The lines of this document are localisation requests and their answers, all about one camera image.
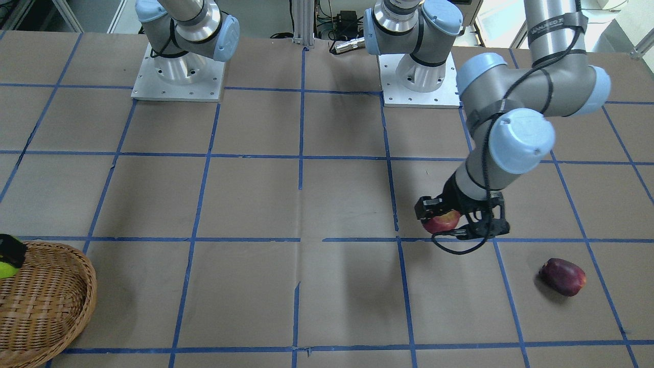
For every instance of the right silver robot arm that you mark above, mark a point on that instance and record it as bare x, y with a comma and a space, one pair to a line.
105, 139

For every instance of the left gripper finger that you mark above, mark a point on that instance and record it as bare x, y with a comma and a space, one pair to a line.
485, 221
428, 207

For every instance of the dark red apple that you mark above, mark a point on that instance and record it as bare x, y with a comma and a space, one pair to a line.
563, 276

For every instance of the wicker basket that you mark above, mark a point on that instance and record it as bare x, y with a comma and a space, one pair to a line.
46, 304

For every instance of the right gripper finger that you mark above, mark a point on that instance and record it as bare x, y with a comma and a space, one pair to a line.
13, 251

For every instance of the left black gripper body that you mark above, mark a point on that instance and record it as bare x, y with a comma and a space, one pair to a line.
454, 197

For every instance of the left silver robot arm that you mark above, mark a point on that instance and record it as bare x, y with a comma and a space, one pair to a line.
506, 110

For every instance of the green apple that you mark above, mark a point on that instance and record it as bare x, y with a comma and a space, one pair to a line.
7, 270

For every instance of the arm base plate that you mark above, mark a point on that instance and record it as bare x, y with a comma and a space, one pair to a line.
407, 84
190, 78

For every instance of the aluminium frame post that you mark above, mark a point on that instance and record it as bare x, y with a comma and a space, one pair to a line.
303, 22

